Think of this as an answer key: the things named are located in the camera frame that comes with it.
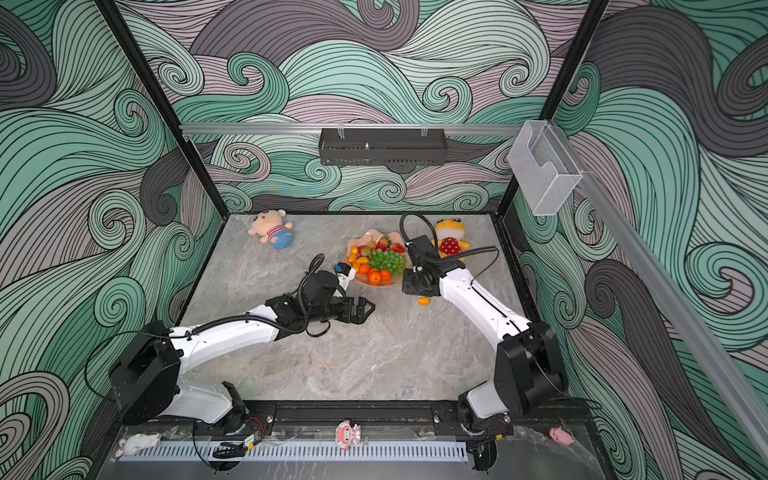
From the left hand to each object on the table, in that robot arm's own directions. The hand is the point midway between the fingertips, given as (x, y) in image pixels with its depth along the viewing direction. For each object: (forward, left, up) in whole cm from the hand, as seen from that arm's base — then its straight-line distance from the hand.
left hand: (365, 303), depth 81 cm
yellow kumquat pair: (+7, -19, -12) cm, 23 cm away
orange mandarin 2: (+15, -6, -8) cm, 18 cm away
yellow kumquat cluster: (+21, +6, -8) cm, 23 cm away
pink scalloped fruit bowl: (+30, 0, -8) cm, 31 cm away
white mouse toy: (-32, +52, -10) cm, 62 cm away
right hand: (+7, -14, -1) cm, 15 cm away
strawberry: (+28, -5, -7) cm, 29 cm away
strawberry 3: (+24, +3, -6) cm, 25 cm away
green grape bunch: (+21, -6, -8) cm, 24 cm away
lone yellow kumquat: (+24, +5, -7) cm, 25 cm away
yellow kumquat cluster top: (+20, +2, -8) cm, 22 cm away
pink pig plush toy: (+34, +38, -6) cm, 51 cm away
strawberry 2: (+26, -10, -8) cm, 29 cm away
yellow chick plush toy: (+30, -29, -5) cm, 41 cm away
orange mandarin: (+13, -2, -6) cm, 14 cm away
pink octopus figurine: (-29, +3, -9) cm, 31 cm away
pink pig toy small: (-29, -48, -9) cm, 57 cm away
